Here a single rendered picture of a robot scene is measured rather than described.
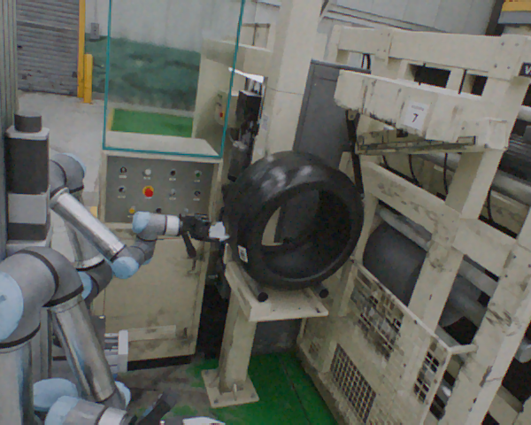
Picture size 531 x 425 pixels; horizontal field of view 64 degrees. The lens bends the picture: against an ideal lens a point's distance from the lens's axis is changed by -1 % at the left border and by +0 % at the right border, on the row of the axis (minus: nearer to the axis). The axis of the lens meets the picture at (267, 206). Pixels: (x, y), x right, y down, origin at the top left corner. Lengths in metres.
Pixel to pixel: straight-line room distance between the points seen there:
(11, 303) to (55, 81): 10.02
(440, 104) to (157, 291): 1.62
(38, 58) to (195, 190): 8.88
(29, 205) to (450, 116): 1.24
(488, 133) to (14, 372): 1.36
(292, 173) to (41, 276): 0.93
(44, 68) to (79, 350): 9.93
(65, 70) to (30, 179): 9.59
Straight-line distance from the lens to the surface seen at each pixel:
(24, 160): 1.17
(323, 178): 1.58
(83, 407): 1.02
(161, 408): 0.93
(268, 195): 1.52
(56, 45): 10.71
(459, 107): 1.49
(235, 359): 2.41
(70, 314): 1.03
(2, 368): 0.99
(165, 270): 2.27
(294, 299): 1.93
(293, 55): 1.82
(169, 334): 2.51
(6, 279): 0.89
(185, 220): 1.56
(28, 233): 1.24
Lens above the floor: 1.82
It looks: 20 degrees down
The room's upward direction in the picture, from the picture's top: 11 degrees clockwise
